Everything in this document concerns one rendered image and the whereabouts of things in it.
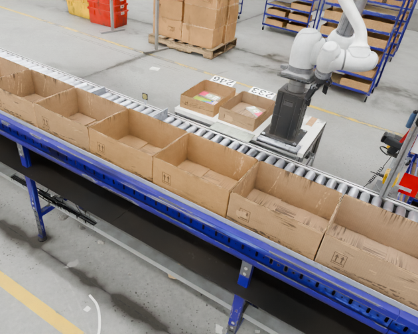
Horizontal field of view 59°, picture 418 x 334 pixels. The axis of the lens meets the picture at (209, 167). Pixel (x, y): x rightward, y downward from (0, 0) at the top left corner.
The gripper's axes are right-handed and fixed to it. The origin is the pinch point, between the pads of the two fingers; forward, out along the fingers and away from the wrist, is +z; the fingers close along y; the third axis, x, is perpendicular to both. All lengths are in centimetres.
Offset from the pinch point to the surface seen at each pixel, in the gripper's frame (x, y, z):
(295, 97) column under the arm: -12.2, 3.3, 9.3
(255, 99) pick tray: -51, 2, 51
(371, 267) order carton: 86, 67, -43
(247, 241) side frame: 50, 94, -34
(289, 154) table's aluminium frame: 7.2, 21.9, 34.9
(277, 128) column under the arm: -12.0, 16.3, 31.3
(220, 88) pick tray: -78, 15, 53
